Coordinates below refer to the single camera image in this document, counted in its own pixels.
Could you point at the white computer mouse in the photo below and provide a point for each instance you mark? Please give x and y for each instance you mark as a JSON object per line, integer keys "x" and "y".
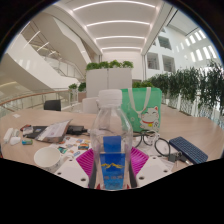
{"x": 15, "y": 140}

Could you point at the long ceiling lights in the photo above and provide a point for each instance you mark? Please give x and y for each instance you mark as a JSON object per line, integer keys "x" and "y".
{"x": 116, "y": 23}

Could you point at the white cabinet topped with plants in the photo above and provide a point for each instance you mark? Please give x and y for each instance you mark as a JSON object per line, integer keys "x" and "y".
{"x": 108, "y": 78}

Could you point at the colourful sticker sheet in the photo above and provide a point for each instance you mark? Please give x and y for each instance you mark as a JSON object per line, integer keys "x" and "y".
{"x": 76, "y": 146}

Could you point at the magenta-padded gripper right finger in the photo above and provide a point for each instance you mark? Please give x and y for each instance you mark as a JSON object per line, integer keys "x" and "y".
{"x": 153, "y": 170}

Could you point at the flat black case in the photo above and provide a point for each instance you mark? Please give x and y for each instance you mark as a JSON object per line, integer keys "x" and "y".
{"x": 76, "y": 130}

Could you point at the clear blue-labelled water bottle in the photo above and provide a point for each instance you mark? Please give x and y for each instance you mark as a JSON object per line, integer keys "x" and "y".
{"x": 111, "y": 146}

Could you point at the row of green hedge plants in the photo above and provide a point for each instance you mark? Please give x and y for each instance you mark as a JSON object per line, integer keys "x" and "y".
{"x": 193, "y": 85}

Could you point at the low shelf with plants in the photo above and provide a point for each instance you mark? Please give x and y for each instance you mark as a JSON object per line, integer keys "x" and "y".
{"x": 141, "y": 84}

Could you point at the black chair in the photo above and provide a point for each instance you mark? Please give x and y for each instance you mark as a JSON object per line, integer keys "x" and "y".
{"x": 52, "y": 105}

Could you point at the small teal box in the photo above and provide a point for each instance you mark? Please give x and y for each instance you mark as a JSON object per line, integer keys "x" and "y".
{"x": 27, "y": 142}

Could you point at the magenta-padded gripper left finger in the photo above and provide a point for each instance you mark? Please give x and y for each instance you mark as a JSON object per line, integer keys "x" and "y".
{"x": 71, "y": 171}

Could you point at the white cup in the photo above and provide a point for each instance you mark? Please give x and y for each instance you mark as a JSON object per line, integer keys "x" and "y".
{"x": 48, "y": 158}

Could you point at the potted green plants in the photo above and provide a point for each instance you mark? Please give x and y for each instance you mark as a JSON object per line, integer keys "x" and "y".
{"x": 76, "y": 87}

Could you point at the white power strip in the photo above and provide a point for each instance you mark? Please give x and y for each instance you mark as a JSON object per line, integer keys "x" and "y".
{"x": 8, "y": 135}

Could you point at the green cat-print tote bag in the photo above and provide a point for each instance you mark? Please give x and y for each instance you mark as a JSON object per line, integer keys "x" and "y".
{"x": 146, "y": 106}

